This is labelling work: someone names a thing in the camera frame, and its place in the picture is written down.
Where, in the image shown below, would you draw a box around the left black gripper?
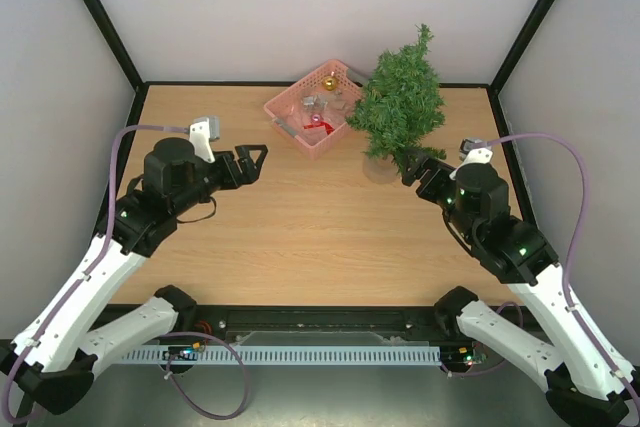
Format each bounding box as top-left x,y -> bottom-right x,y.
171,145 -> 268,215

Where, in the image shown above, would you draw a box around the small green christmas tree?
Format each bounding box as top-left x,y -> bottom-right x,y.
346,23 -> 446,184

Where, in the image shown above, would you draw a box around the pink plastic basket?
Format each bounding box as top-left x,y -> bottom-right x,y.
264,59 -> 361,160

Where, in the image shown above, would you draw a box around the clear led string lights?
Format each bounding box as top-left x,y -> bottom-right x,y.
283,91 -> 352,145

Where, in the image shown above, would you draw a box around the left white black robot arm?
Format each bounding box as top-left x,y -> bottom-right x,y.
1,137 -> 268,415

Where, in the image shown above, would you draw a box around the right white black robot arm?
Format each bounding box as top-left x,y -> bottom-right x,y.
401,147 -> 639,426

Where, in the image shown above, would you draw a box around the silver gift box ornament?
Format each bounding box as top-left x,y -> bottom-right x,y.
301,95 -> 320,111

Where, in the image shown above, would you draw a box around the red ribbon bow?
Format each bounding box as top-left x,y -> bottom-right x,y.
303,120 -> 335,136

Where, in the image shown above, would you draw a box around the beige felt ornament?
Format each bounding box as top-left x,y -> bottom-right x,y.
331,98 -> 350,112

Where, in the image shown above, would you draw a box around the gold bauble ornament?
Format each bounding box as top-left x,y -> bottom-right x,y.
321,72 -> 338,92

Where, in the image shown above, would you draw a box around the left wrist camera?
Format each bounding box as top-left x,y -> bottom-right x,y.
189,116 -> 220,163

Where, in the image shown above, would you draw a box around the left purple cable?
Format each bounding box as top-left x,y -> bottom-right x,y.
0,124 -> 194,426

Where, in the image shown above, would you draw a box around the black frame rail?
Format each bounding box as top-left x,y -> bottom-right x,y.
194,305 -> 450,344

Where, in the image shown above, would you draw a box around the purple cable loop front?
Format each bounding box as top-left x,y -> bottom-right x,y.
162,330 -> 251,420

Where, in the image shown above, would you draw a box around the light blue cable duct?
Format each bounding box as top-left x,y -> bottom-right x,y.
118,345 -> 441,366

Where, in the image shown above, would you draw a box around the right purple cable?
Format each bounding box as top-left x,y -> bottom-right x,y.
482,133 -> 640,427

